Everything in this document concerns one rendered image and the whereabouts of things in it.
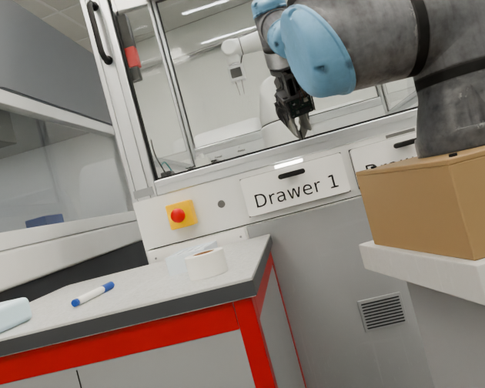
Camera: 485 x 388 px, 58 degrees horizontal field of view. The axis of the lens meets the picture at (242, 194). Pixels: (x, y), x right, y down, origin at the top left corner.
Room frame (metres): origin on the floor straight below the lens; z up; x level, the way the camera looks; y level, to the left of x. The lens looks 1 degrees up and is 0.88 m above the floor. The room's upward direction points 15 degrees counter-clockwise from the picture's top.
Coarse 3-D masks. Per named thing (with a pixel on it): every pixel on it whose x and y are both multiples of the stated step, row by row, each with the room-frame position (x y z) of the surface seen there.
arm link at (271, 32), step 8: (272, 16) 0.87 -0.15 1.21; (280, 16) 0.85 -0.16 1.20; (264, 24) 0.89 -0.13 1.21; (272, 24) 0.85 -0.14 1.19; (264, 32) 0.89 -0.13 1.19; (272, 32) 0.84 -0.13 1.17; (280, 32) 0.82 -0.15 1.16; (272, 40) 0.84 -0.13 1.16; (280, 40) 0.82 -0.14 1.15; (272, 48) 0.87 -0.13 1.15; (280, 48) 0.83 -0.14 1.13
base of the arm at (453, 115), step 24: (456, 72) 0.51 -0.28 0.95; (480, 72) 0.50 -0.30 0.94; (432, 96) 0.54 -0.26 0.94; (456, 96) 0.51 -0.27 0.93; (480, 96) 0.50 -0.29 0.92; (432, 120) 0.53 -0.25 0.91; (456, 120) 0.51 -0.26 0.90; (480, 120) 0.50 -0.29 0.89; (432, 144) 0.53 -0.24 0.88; (456, 144) 0.51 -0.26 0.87; (480, 144) 0.49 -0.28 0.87
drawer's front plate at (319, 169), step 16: (320, 160) 1.20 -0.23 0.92; (336, 160) 1.20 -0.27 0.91; (256, 176) 1.22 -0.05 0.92; (272, 176) 1.22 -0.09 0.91; (304, 176) 1.21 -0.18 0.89; (320, 176) 1.20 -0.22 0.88; (336, 176) 1.20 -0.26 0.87; (256, 192) 1.22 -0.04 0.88; (272, 192) 1.22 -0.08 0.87; (288, 192) 1.22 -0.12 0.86; (320, 192) 1.21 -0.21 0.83; (336, 192) 1.20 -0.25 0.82; (256, 208) 1.23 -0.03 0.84; (272, 208) 1.22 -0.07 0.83
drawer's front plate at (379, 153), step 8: (400, 136) 1.18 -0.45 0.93; (408, 136) 1.18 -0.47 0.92; (376, 144) 1.19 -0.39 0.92; (384, 144) 1.18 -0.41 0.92; (392, 144) 1.18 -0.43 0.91; (352, 152) 1.19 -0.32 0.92; (360, 152) 1.19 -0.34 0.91; (368, 152) 1.19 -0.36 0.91; (376, 152) 1.19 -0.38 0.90; (384, 152) 1.18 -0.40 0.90; (392, 152) 1.18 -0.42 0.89; (400, 152) 1.18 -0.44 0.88; (408, 152) 1.18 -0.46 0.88; (352, 160) 1.20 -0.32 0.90; (360, 160) 1.19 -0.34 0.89; (368, 160) 1.19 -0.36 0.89; (376, 160) 1.19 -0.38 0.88; (384, 160) 1.19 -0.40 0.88; (392, 160) 1.18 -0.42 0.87; (360, 168) 1.19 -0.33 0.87; (368, 168) 1.19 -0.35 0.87
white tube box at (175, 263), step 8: (192, 248) 1.00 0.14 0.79; (200, 248) 0.94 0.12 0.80; (208, 248) 0.91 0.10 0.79; (168, 256) 0.90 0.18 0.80; (176, 256) 0.88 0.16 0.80; (184, 256) 0.88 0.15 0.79; (168, 264) 0.89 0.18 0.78; (176, 264) 0.88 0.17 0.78; (184, 264) 0.88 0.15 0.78; (176, 272) 0.88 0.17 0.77; (184, 272) 0.88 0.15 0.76
